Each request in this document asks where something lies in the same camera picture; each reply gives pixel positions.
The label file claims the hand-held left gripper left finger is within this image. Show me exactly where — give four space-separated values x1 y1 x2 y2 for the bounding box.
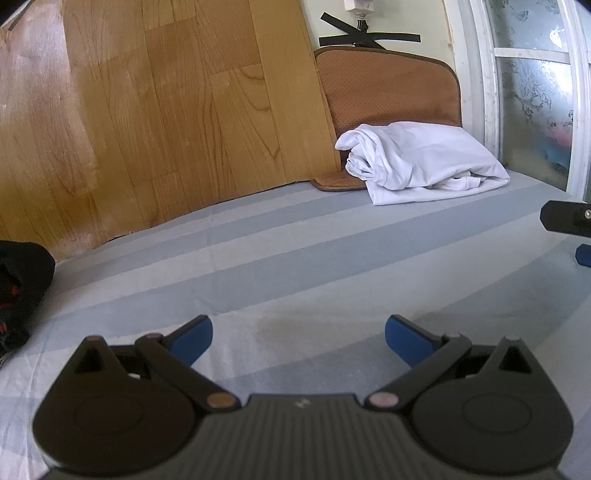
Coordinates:
74 315 242 411

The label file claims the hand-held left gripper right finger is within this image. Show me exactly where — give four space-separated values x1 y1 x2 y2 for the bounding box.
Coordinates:
365 315 532 411

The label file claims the white garment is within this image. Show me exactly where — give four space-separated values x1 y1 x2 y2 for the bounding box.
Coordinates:
335 121 511 206

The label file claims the black cloth with red print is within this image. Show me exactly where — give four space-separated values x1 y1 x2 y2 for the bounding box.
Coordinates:
0 240 57 358

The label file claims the grey striped bed sheet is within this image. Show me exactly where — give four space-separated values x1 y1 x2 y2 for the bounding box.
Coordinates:
0 173 591 480

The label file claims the white framed patterned window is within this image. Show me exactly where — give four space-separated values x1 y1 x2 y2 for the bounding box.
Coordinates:
455 0 591 204

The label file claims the brown perforated cushion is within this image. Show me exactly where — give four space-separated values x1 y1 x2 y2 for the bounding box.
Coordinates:
309 46 462 192

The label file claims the short black tape strip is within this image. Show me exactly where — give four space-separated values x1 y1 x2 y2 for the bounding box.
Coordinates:
320 13 368 42

